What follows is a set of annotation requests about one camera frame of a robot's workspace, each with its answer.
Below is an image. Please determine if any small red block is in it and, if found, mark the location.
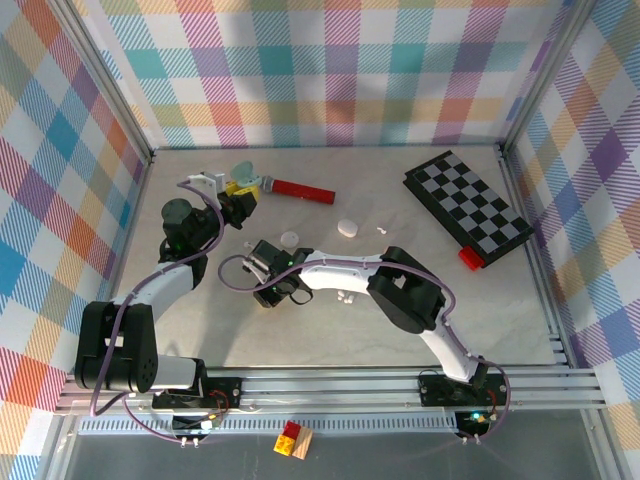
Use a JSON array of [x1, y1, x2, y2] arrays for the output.
[[458, 245, 487, 272]]

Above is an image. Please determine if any red glitter toy microphone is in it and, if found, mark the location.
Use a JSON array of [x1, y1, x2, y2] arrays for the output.
[[258, 174, 336, 206]]

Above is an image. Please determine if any small controller board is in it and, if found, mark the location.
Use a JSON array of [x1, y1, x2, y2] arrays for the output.
[[171, 412, 224, 447], [455, 409, 490, 444]]

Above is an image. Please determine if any aluminium frame post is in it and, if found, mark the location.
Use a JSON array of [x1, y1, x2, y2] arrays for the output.
[[499, 0, 601, 156], [49, 0, 154, 164]]

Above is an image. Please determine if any wide aluminium mounting rail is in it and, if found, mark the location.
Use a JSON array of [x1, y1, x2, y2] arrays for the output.
[[53, 367, 607, 417]]

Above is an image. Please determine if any slotted grey cable duct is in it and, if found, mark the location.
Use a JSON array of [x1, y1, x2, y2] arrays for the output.
[[78, 418, 464, 436]]

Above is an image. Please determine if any aluminium frame rail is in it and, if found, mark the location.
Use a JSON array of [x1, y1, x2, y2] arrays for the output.
[[498, 143, 576, 371], [62, 149, 157, 401]]

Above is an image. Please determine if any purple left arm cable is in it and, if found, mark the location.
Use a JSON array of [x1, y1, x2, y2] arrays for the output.
[[88, 177, 236, 446]]

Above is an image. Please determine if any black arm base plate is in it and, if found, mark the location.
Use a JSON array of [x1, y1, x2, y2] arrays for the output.
[[151, 377, 245, 410], [417, 369, 511, 407]]

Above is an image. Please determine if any black grey chessboard box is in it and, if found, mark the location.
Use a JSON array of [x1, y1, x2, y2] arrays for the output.
[[402, 149, 535, 266]]

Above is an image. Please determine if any wooden block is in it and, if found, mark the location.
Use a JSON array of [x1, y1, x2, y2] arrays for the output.
[[290, 427, 315, 460]]

